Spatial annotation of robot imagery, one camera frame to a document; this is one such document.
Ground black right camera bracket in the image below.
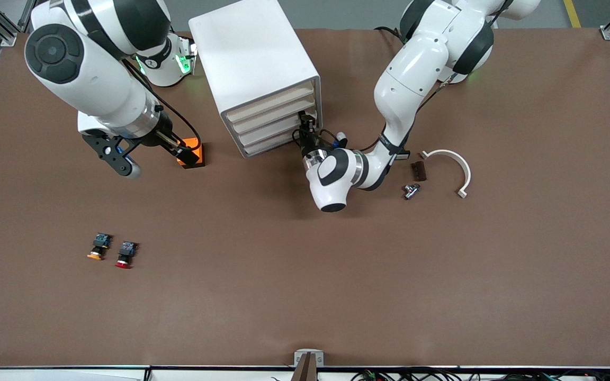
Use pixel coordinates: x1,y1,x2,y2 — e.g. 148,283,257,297
82,132,135,177

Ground white curved pipe clamp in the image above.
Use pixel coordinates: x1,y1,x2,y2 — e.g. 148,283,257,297
420,149,472,199

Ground yellow push button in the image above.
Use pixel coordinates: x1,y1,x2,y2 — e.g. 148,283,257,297
87,233,112,261

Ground grey metal bracket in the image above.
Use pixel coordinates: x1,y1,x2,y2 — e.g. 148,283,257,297
294,349,325,367

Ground brown table cover sheet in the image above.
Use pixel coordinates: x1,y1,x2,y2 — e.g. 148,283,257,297
0,28,610,368

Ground tangled black cable bundle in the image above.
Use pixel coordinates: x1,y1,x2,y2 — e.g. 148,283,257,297
271,368,610,381

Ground red push button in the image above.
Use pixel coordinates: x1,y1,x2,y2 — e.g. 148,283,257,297
114,241,139,269

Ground orange button enclosure box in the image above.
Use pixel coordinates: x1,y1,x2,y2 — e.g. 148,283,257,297
176,137,205,169

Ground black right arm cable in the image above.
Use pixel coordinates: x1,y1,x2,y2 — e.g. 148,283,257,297
123,57,203,154

